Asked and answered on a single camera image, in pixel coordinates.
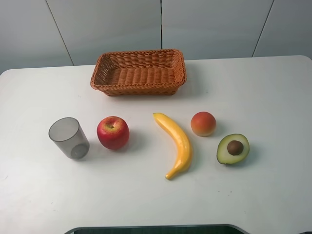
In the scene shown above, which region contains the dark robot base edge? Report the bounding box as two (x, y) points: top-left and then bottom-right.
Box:
(65, 224), (247, 234)

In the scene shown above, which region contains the red apple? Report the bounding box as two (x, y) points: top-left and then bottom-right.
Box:
(97, 116), (130, 150)

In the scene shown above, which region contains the orange wicker basket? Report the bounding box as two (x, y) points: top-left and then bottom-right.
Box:
(90, 49), (187, 96)

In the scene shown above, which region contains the grey translucent plastic cup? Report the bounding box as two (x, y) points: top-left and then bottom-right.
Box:
(48, 117), (90, 160)

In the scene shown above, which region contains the halved avocado with pit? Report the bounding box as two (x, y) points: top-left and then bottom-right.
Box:
(216, 134), (250, 164)

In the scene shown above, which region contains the orange peach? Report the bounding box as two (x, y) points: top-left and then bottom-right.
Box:
(191, 112), (216, 137)

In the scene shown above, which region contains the yellow banana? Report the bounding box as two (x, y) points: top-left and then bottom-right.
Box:
(153, 113), (193, 180)

